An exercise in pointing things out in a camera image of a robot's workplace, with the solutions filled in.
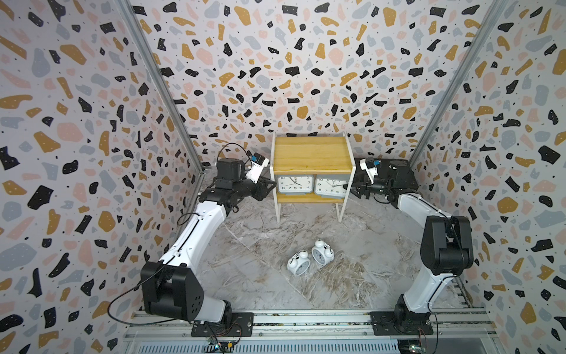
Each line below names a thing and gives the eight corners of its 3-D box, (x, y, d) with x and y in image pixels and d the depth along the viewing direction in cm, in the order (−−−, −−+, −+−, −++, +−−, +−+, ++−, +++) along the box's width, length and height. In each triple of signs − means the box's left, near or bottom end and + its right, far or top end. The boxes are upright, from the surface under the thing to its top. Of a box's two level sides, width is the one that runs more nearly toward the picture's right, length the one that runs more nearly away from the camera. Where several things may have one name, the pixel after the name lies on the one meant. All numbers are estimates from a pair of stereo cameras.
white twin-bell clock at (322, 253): (309, 257, 92) (311, 246, 84) (317, 248, 94) (319, 237, 87) (324, 270, 88) (327, 260, 81) (332, 260, 91) (335, 250, 83)
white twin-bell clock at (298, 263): (293, 279, 85) (293, 271, 78) (287, 267, 88) (286, 258, 81) (310, 269, 88) (312, 260, 81) (303, 258, 91) (304, 248, 84)
